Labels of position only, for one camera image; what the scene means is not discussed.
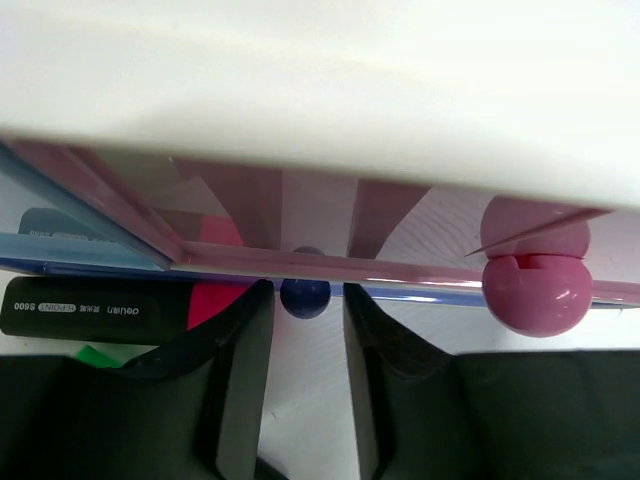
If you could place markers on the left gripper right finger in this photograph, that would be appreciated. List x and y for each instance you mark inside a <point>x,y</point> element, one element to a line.
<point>423,413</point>

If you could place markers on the pink cap black marker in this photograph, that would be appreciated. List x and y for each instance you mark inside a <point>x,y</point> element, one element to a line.
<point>121,311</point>

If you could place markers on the light blue drawer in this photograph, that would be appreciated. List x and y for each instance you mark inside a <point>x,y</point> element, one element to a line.
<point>43,223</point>

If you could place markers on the purple blue drawer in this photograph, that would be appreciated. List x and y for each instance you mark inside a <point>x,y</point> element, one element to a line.
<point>304,299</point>

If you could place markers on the white drawer organizer cabinet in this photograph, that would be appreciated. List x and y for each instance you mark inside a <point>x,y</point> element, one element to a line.
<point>536,98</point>

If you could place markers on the pink drawer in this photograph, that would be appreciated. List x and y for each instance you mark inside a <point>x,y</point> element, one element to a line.
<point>539,264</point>

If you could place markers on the green cap black marker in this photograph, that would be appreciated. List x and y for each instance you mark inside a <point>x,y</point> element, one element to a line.
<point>90,356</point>

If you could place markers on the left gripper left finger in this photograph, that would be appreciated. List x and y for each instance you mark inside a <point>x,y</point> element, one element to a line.
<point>188,409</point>

